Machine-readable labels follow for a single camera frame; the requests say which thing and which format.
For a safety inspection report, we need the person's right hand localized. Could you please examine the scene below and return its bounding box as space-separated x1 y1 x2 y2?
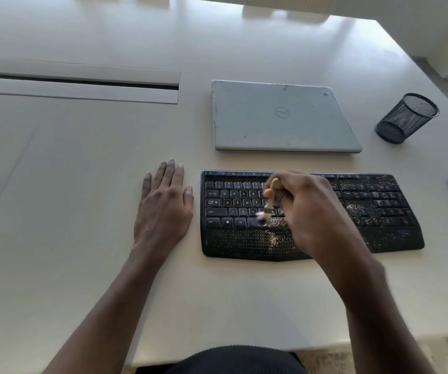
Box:
262 170 388 300

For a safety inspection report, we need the person's left hand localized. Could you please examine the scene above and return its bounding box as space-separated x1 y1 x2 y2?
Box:
132 158 194 261

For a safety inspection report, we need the small wooden brush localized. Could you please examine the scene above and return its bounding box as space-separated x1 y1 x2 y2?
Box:
256 178 282 223

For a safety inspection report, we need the black keyboard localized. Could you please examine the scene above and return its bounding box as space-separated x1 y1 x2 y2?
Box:
200 170 426 263

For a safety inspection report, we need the person's left forearm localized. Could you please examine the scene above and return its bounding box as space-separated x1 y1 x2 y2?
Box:
43 251 168 374

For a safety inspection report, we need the person's right forearm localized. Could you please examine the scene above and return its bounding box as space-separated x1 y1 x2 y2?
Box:
340 268 439 374

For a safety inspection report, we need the person's black clothing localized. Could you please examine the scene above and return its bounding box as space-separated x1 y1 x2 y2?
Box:
136 344 309 374

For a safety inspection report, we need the silver laptop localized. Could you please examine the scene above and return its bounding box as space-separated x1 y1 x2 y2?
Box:
210 79 363 154

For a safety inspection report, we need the black mesh pen holder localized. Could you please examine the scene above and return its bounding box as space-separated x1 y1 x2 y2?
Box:
374 92 440 145

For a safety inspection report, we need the cream perforated chair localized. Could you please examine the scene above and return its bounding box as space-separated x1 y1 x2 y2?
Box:
243 0 332 14

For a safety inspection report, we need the grey desk cable slot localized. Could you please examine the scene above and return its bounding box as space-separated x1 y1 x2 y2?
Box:
0 60 181 105

